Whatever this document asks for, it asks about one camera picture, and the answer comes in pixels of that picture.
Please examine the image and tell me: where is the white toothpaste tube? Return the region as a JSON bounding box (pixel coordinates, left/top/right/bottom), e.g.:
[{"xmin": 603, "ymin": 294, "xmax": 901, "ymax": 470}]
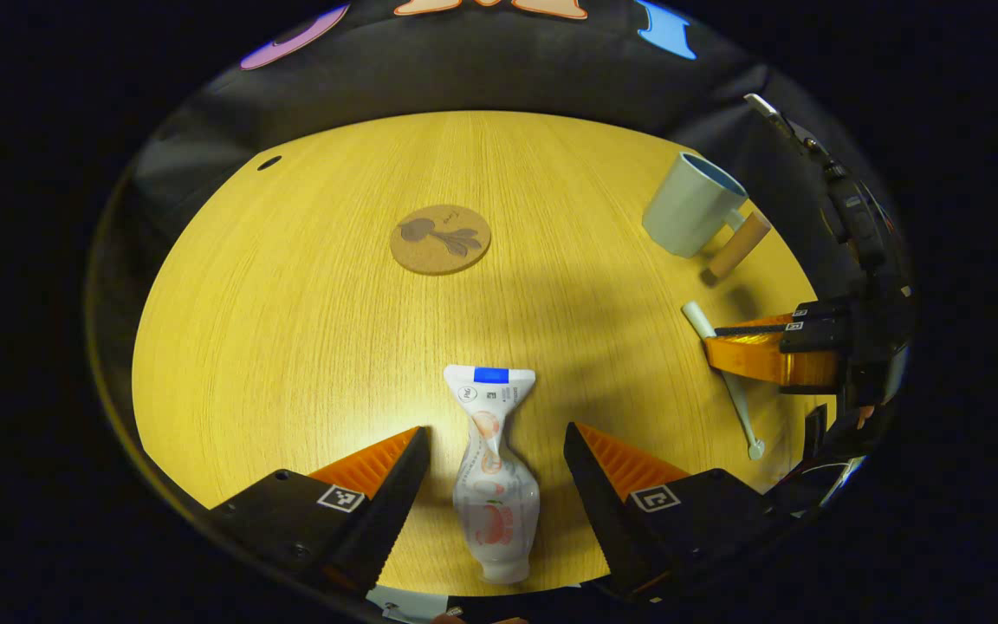
[{"xmin": 443, "ymin": 364, "xmax": 543, "ymax": 585}]

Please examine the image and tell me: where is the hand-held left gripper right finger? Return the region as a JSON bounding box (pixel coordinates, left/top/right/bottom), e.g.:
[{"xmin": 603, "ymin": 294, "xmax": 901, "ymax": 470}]
[{"xmin": 563, "ymin": 422, "xmax": 786, "ymax": 603}]

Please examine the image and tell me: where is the black backdrop cloth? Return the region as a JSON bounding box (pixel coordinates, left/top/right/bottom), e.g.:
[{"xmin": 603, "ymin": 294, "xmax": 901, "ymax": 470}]
[{"xmin": 131, "ymin": 0, "xmax": 864, "ymax": 296}]

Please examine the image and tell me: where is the pale green toothbrush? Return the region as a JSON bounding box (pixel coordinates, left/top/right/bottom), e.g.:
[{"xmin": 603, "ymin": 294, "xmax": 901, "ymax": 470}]
[{"xmin": 681, "ymin": 301, "xmax": 767, "ymax": 461}]

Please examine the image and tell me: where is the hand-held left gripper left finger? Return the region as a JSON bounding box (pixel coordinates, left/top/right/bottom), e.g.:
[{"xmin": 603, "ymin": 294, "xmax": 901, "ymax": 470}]
[{"xmin": 204, "ymin": 425, "xmax": 432, "ymax": 599}]

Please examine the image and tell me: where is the pale green cup wooden handle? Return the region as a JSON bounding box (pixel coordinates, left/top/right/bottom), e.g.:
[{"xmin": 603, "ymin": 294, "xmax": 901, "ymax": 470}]
[{"xmin": 642, "ymin": 152, "xmax": 773, "ymax": 280}]

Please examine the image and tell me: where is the round cork coaster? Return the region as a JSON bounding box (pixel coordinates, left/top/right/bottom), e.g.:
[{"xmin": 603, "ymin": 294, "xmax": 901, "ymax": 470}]
[{"xmin": 389, "ymin": 204, "xmax": 492, "ymax": 276}]

